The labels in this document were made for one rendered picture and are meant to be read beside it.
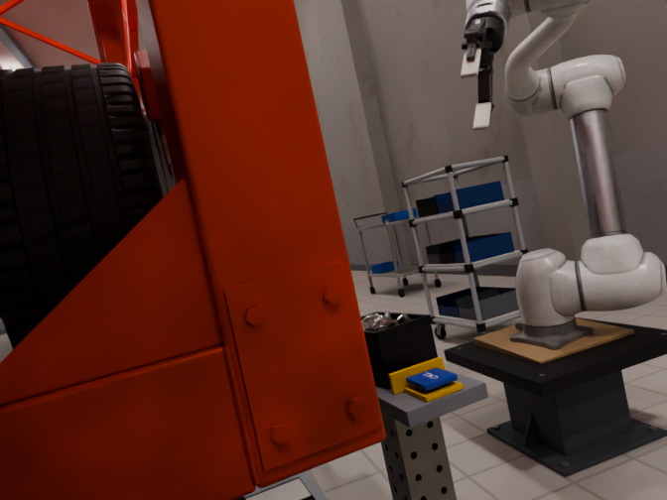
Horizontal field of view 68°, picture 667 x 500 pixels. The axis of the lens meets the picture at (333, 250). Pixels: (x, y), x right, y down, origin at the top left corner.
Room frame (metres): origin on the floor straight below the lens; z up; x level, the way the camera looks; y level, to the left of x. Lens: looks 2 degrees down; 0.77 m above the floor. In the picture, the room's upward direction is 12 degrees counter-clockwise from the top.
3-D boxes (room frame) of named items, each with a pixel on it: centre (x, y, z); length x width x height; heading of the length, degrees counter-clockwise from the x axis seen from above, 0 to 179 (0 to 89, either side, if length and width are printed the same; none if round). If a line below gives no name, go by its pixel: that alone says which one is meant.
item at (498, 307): (2.88, -0.76, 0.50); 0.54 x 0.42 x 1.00; 21
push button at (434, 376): (0.91, -0.13, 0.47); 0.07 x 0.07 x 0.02; 21
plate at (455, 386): (0.91, -0.13, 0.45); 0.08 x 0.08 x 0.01; 21
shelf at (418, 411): (1.07, -0.07, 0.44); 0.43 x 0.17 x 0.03; 21
